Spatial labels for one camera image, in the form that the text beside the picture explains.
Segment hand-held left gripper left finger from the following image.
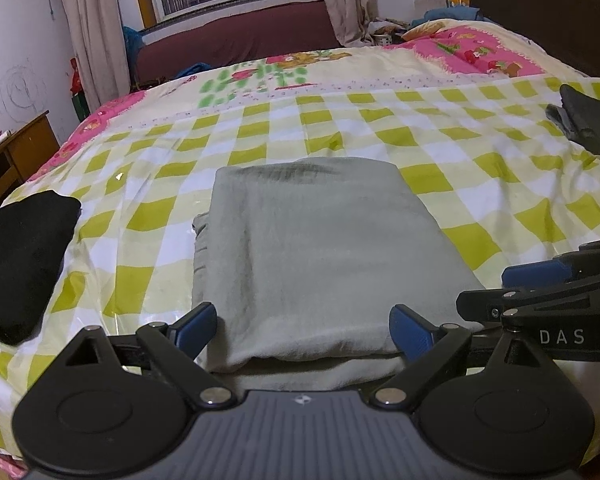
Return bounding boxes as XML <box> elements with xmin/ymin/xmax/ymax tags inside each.
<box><xmin>60</xmin><ymin>302</ymin><xmax>236</xmax><ymax>408</ymax></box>

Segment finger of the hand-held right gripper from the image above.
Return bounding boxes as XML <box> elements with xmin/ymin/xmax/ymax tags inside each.
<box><xmin>455</xmin><ymin>274</ymin><xmax>600</xmax><ymax>322</ymax></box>
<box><xmin>501</xmin><ymin>235</ymin><xmax>600</xmax><ymax>288</ymax></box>

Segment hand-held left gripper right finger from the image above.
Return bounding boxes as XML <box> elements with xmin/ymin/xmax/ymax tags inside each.
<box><xmin>370</xmin><ymin>304</ymin><xmax>551</xmax><ymax>408</ymax></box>

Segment grey pants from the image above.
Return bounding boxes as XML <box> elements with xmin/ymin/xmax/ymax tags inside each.
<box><xmin>191</xmin><ymin>156</ymin><xmax>486</xmax><ymax>391</ymax></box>

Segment black folded pants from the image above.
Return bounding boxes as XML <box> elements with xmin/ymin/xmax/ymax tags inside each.
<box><xmin>0</xmin><ymin>190</ymin><xmax>83</xmax><ymax>347</ymax></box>

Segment green checkered bed sheet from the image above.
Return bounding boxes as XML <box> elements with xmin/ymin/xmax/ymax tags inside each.
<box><xmin>0</xmin><ymin>77</ymin><xmax>600</xmax><ymax>463</ymax></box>

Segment black grey garment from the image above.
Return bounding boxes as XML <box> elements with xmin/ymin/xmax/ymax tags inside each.
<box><xmin>546</xmin><ymin>84</ymin><xmax>600</xmax><ymax>164</ymax></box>

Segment wooden desk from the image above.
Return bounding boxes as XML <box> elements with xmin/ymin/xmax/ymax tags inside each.
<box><xmin>0</xmin><ymin>110</ymin><xmax>61</xmax><ymax>222</ymax></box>

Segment blue cloth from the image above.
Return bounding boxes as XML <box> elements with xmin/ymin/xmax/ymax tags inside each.
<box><xmin>410</xmin><ymin>5</ymin><xmax>494</xmax><ymax>29</ymax></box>
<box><xmin>172</xmin><ymin>62</ymin><xmax>212</xmax><ymax>81</ymax></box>

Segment pink yellow printed quilt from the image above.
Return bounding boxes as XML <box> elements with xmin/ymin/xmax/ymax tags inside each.
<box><xmin>30</xmin><ymin>17</ymin><xmax>600</xmax><ymax>186</ymax></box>

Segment printed pillow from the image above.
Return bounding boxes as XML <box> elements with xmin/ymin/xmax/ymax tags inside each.
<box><xmin>400</xmin><ymin>19</ymin><xmax>449</xmax><ymax>44</ymax></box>

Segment dark brown headboard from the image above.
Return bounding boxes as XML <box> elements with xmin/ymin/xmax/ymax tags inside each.
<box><xmin>470</xmin><ymin>0</ymin><xmax>600</xmax><ymax>97</ymax></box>

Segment red hanging ornament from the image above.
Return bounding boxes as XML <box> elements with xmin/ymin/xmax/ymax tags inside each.
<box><xmin>69</xmin><ymin>57</ymin><xmax>84</xmax><ymax>96</ymax></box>

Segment maroon sofa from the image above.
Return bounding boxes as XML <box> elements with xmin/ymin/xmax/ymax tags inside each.
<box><xmin>136</xmin><ymin>0</ymin><xmax>342</xmax><ymax>86</ymax></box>

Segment beige curtain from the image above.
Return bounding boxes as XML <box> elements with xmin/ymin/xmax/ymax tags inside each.
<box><xmin>314</xmin><ymin>0</ymin><xmax>382</xmax><ymax>49</ymax></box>
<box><xmin>55</xmin><ymin>0</ymin><xmax>132</xmax><ymax>122</ymax></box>

